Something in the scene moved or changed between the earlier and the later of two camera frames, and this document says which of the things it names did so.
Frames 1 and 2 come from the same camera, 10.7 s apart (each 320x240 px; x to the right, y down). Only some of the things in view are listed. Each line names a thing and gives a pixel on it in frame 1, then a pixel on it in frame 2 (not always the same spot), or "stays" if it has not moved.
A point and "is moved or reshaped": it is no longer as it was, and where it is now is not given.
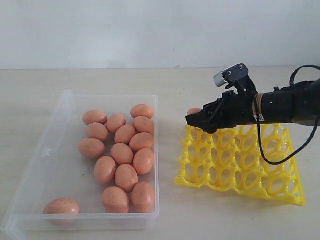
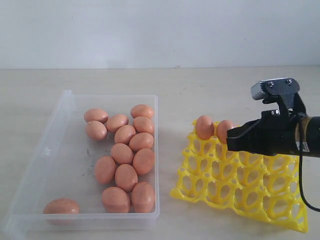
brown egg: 91,148 → 223,126
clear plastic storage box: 96,166 stays
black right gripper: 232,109 → 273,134
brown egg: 191,111 is moved or reshaped
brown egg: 142,110 stays
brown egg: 97,130 stays
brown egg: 143,198 stays
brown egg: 121,153 stays
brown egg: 141,140 stays
